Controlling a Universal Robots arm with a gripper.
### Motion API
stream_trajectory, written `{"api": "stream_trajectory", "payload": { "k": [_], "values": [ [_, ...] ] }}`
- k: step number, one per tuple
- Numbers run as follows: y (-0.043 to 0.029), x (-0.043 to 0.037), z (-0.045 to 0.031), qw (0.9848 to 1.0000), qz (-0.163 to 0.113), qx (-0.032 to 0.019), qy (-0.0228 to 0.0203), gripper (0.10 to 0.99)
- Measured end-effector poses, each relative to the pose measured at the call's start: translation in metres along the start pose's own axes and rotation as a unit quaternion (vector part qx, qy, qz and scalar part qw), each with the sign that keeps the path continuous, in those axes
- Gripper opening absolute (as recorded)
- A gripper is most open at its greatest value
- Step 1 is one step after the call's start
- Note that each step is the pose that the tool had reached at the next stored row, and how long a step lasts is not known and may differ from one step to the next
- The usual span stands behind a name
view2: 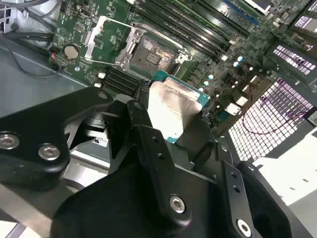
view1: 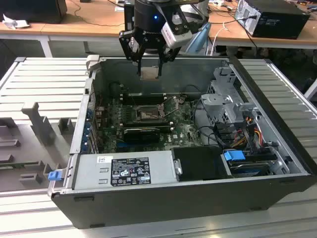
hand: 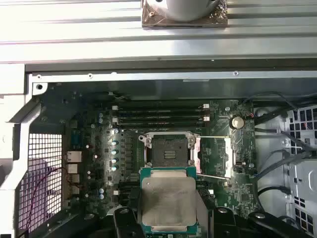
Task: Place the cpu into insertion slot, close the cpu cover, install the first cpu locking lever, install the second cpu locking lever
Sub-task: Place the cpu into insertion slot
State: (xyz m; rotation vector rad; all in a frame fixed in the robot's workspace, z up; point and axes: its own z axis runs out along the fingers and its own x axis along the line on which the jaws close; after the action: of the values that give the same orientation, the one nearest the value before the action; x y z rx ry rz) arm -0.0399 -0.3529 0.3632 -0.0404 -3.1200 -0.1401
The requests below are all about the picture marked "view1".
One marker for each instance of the grey power supply unit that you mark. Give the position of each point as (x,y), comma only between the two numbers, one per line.
(86,171)

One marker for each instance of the large black box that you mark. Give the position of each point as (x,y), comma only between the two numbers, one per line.
(32,11)

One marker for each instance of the round coin battery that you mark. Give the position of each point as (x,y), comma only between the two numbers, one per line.
(183,100)

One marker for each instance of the grey plastic case latch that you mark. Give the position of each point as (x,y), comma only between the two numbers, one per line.
(92,62)

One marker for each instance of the black PC tower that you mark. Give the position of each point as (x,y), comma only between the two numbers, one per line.
(280,24)

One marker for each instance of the black open PC case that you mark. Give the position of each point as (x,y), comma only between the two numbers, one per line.
(148,210)

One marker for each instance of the silver metal drive cage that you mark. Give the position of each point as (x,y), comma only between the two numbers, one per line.
(223,106)

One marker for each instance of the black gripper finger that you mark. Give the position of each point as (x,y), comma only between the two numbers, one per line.
(128,47)
(168,54)

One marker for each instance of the pale blue teach pendant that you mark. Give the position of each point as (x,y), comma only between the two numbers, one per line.
(201,34)

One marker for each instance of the white crumpled paper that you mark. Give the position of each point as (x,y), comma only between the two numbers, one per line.
(17,24)

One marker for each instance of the small black box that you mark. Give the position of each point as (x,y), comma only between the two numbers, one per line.
(128,17)

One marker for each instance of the wooden desk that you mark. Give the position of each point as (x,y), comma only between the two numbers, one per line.
(235,32)
(74,27)

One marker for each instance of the RAM slot with white clips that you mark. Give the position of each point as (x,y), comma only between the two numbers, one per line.
(171,129)
(142,99)
(171,122)
(142,94)

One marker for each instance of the hard disk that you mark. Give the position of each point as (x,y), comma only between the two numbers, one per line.
(247,171)

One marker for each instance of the grey parts rack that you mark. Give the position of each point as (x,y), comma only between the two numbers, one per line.
(24,148)

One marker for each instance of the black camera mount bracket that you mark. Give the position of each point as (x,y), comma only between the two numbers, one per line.
(183,19)

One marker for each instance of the silver CPU chip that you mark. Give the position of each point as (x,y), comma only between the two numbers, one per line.
(149,73)

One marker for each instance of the green motherboard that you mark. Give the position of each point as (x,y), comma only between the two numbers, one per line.
(183,129)

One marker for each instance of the black plastic shroud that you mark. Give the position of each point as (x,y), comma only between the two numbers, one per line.
(198,161)

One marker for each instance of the green RAM stick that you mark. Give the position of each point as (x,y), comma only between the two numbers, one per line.
(17,164)

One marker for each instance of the blue case latch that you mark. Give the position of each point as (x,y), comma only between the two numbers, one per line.
(54,176)

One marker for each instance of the blue expansion slot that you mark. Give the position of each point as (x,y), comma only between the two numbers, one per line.
(120,146)

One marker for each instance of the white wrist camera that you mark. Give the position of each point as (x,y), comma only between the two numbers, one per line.
(174,37)

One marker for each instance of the blue disk carrier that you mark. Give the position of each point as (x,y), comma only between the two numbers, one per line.
(234,156)

